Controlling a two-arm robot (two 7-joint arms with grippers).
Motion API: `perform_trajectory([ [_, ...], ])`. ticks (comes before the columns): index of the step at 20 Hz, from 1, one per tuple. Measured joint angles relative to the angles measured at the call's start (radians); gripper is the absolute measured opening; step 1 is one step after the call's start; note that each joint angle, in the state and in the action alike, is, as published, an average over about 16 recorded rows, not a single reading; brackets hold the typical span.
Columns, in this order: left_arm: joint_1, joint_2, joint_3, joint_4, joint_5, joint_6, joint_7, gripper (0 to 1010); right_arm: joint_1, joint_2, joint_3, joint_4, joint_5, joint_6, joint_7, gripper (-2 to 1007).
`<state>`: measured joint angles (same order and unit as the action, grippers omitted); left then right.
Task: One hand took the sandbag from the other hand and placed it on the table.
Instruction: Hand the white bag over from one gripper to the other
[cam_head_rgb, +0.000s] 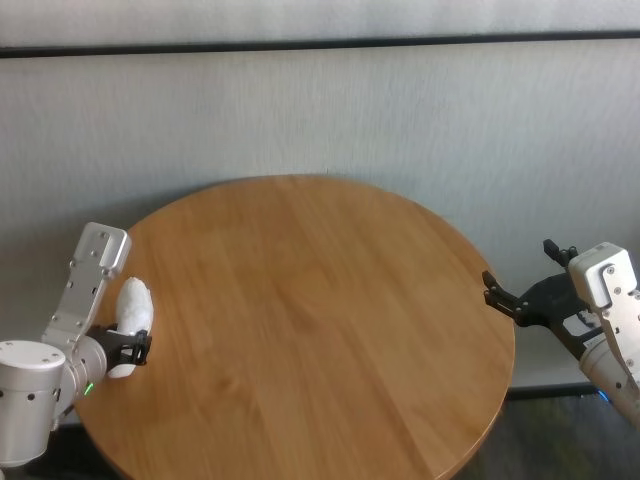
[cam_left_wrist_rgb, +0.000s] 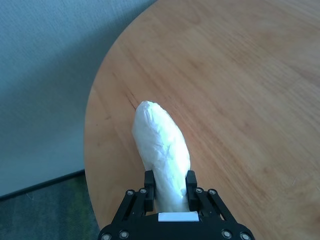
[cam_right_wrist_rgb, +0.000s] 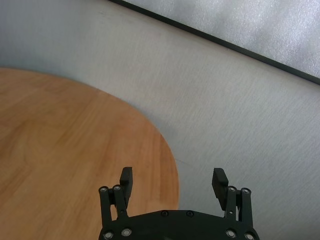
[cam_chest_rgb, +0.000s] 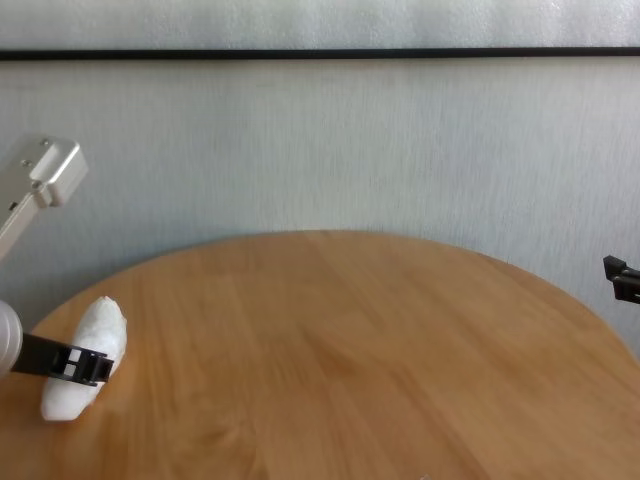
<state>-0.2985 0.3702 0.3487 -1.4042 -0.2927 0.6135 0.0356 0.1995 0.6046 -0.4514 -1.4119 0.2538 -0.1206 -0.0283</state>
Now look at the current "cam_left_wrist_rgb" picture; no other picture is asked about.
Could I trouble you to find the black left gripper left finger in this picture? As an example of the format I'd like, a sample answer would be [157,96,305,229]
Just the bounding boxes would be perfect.
[99,169,156,232]

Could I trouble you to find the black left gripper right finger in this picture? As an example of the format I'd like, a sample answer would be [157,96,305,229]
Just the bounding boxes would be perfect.
[185,169,251,232]

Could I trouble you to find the white plastic-wrapped sandbag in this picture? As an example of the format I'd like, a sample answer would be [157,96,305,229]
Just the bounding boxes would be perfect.
[131,100,192,214]

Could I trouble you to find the black baseboard strip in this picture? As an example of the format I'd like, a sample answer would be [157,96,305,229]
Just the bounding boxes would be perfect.
[0,169,86,201]

